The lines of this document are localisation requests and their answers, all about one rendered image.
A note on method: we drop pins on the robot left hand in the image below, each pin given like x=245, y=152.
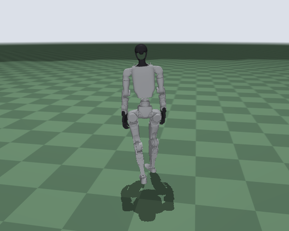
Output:
x=124, y=120

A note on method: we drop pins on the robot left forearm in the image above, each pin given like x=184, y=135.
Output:
x=124, y=105

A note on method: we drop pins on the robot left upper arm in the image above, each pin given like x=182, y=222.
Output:
x=126, y=82

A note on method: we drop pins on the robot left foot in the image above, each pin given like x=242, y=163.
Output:
x=143, y=179

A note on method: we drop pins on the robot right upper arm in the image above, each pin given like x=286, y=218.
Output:
x=160, y=79

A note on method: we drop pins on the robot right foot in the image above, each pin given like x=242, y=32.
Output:
x=153, y=170

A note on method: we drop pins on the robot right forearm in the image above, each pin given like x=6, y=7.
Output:
x=162, y=100

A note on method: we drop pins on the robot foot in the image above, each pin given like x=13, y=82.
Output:
x=153, y=170
x=143, y=179

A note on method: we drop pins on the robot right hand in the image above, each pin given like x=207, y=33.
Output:
x=163, y=115

